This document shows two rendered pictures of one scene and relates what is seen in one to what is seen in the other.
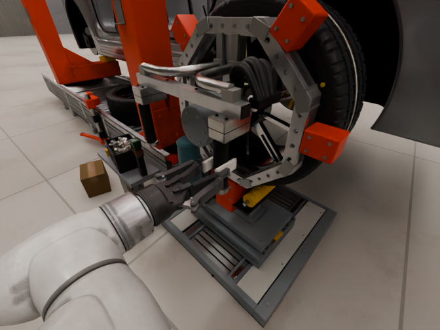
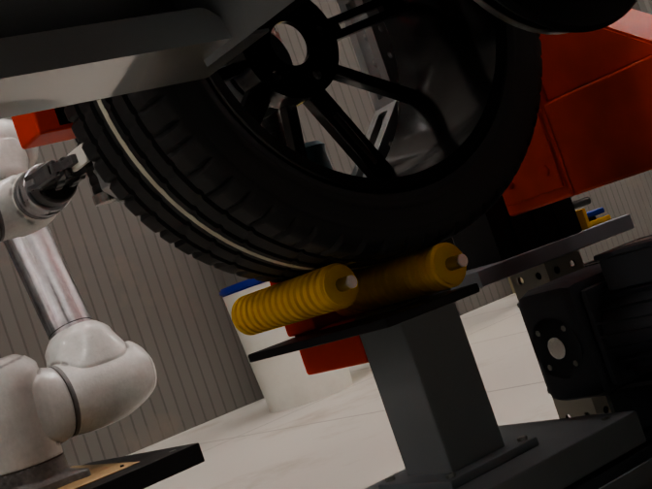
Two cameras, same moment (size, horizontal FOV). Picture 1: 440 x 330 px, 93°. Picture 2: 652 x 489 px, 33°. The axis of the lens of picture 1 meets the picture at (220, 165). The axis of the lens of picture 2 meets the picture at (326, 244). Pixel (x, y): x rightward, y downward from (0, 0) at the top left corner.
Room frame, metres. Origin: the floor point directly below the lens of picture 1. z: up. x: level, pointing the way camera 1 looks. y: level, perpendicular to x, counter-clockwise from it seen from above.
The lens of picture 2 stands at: (1.04, -1.65, 0.53)
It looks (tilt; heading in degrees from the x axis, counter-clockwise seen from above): 2 degrees up; 101
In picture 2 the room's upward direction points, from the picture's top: 19 degrees counter-clockwise
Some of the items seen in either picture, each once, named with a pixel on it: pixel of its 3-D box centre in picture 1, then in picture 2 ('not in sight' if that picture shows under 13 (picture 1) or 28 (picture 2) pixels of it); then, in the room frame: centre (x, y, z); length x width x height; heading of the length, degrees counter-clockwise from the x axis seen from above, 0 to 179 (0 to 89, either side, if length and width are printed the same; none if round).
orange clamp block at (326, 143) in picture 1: (323, 142); (53, 111); (0.48, -0.27, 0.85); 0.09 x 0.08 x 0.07; 46
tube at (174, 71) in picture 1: (181, 54); not in sight; (0.68, 0.11, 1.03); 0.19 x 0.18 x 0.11; 136
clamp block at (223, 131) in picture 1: (230, 123); not in sight; (0.43, -0.02, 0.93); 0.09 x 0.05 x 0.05; 136
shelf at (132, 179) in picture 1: (127, 162); (530, 256); (0.98, 0.54, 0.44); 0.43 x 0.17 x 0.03; 46
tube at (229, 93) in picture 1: (232, 63); not in sight; (0.54, -0.03, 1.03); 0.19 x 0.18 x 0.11; 136
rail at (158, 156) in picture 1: (101, 118); not in sight; (1.99, 1.21, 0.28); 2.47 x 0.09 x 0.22; 46
